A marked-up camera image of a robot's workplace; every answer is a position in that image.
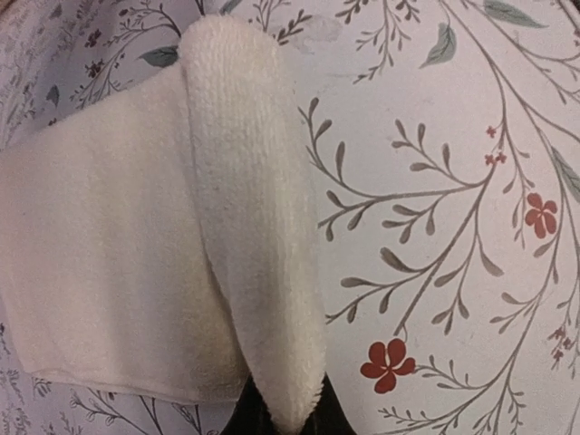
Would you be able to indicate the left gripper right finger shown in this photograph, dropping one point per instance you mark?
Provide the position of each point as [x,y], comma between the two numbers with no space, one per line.
[328,417]

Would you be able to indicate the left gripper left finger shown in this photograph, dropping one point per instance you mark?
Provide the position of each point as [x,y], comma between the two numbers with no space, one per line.
[250,415]

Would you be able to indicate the cream white towel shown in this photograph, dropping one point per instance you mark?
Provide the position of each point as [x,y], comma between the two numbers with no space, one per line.
[163,241]

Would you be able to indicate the floral table mat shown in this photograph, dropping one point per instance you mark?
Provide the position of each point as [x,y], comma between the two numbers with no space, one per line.
[443,144]

